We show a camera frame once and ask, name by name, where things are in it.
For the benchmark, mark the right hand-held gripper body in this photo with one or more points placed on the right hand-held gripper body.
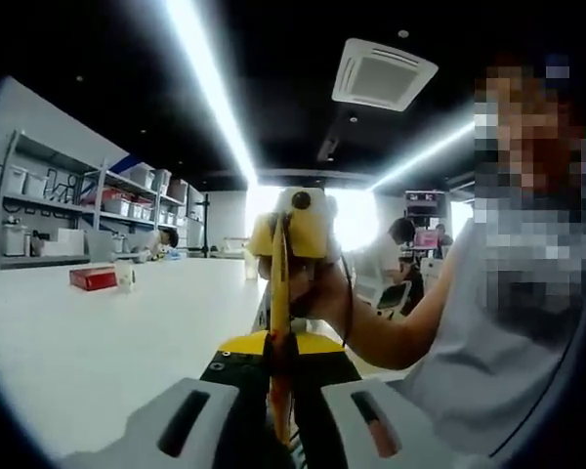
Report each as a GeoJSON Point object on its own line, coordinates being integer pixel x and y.
{"type": "Point", "coordinates": [312, 205]}

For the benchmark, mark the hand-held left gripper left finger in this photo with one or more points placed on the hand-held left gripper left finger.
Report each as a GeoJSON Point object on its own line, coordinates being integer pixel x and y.
{"type": "Point", "coordinates": [146, 435]}

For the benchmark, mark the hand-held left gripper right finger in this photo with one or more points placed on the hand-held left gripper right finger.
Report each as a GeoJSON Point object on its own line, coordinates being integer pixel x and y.
{"type": "Point", "coordinates": [332, 430]}

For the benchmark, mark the yellow coffee pouch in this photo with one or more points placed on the yellow coffee pouch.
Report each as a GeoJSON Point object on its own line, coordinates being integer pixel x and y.
{"type": "Point", "coordinates": [279, 293]}

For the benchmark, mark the white cup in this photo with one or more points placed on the white cup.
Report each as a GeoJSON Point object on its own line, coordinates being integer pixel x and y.
{"type": "Point", "coordinates": [125, 277]}

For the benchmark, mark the person's right hand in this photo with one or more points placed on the person's right hand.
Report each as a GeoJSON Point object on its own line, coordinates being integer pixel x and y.
{"type": "Point", "coordinates": [322, 293]}

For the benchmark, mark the black tripod stand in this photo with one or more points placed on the black tripod stand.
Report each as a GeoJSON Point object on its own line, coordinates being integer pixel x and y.
{"type": "Point", "coordinates": [204, 229]}

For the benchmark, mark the white office chair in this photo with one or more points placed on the white office chair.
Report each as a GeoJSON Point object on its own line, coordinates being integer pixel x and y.
{"type": "Point", "coordinates": [395, 298]}

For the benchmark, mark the pink-lit monitor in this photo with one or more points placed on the pink-lit monitor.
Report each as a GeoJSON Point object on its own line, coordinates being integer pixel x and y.
{"type": "Point", "coordinates": [427, 239]}

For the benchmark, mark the long ceiling light strip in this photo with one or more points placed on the long ceiling light strip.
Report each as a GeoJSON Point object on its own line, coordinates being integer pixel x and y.
{"type": "Point", "coordinates": [420, 156]}
{"type": "Point", "coordinates": [210, 83]}

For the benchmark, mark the ceiling air conditioner unit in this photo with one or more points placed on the ceiling air conditioner unit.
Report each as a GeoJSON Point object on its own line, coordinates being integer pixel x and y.
{"type": "Point", "coordinates": [386, 73]}

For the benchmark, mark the person's grey shirt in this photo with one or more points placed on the person's grey shirt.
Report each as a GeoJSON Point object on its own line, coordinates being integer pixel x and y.
{"type": "Point", "coordinates": [478, 366]}

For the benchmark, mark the red flat box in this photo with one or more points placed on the red flat box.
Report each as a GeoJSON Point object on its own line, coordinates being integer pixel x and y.
{"type": "Point", "coordinates": [93, 278]}

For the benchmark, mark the grey metal shelf rack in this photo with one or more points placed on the grey metal shelf rack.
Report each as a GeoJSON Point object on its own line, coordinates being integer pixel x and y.
{"type": "Point", "coordinates": [93, 215]}

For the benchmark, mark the row of white storage bins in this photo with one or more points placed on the row of white storage bins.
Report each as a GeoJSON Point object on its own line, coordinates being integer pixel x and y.
{"type": "Point", "coordinates": [17, 180]}

